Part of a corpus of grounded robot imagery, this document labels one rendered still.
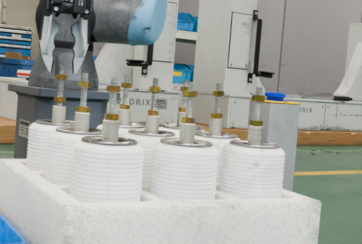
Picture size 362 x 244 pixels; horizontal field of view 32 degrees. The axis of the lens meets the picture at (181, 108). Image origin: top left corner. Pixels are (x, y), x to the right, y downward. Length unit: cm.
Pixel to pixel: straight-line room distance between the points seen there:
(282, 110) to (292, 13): 669
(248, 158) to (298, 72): 678
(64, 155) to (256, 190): 28
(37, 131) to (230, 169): 32
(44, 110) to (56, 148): 38
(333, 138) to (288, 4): 418
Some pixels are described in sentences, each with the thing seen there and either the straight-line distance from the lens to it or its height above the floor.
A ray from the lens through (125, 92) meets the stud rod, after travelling 113.
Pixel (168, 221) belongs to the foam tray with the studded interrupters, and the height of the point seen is 16.
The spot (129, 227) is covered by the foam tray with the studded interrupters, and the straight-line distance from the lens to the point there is 82.
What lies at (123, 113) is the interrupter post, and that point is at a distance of 112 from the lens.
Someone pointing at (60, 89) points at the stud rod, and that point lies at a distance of 109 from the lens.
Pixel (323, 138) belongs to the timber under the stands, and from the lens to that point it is 388.
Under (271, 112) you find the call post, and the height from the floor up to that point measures 29.
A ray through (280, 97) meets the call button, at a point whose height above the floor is 32.
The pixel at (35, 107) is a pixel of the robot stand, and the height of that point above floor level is 26.
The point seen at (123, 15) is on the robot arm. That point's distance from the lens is 132.
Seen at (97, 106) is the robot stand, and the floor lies 27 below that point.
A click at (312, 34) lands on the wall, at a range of 761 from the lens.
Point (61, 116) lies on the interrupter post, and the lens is 108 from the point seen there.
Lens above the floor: 35
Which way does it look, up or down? 3 degrees down
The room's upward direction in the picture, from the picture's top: 5 degrees clockwise
